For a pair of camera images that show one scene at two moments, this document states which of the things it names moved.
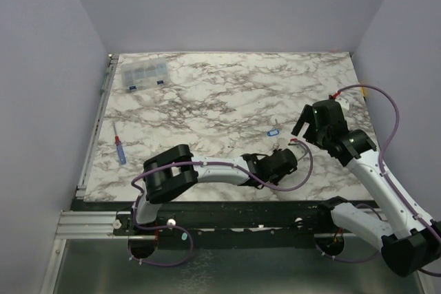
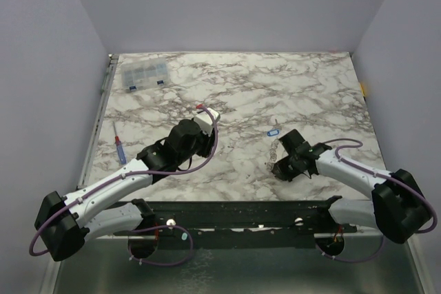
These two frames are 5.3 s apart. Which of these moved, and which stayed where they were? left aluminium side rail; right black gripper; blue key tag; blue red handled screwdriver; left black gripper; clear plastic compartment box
Moved: left black gripper; right black gripper
Stayed: clear plastic compartment box; left aluminium side rail; blue key tag; blue red handled screwdriver
